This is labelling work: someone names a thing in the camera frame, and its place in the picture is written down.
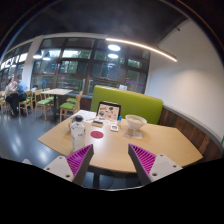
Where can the clear plastic water bottle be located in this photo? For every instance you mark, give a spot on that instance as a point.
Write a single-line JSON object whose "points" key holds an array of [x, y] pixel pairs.
{"points": [[78, 136]]}

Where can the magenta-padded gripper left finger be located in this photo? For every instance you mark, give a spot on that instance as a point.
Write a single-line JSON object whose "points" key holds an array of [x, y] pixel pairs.
{"points": [[61, 166]]}

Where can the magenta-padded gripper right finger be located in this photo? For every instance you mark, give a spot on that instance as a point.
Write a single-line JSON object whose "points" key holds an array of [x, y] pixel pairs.
{"points": [[160, 166]]}

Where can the person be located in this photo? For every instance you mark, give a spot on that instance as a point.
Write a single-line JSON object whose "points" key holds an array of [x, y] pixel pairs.
{"points": [[20, 91], [9, 87]]}

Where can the green upholstered bench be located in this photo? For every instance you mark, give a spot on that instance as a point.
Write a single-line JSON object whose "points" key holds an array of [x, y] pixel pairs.
{"points": [[133, 101]]}

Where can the white ceramic bowl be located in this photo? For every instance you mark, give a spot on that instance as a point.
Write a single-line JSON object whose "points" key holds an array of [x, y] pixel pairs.
{"points": [[135, 122]]}

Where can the white printed paper sheets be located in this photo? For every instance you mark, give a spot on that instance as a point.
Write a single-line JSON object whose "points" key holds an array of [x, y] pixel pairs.
{"points": [[85, 115]]}

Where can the group of green-seated wooden chairs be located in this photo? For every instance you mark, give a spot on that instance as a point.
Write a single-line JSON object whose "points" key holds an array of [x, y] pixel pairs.
{"points": [[43, 102]]}

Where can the light wooden dining table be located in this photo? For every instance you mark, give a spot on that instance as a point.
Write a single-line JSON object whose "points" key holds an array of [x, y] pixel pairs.
{"points": [[56, 91]]}

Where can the small red paper packet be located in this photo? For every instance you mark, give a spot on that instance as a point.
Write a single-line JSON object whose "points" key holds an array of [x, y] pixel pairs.
{"points": [[127, 135]]}

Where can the small white electronic device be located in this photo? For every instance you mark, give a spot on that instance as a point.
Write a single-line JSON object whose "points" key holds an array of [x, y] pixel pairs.
{"points": [[114, 128]]}

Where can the flat round red coaster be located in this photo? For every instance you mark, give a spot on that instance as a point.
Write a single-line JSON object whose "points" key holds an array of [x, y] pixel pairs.
{"points": [[97, 134]]}

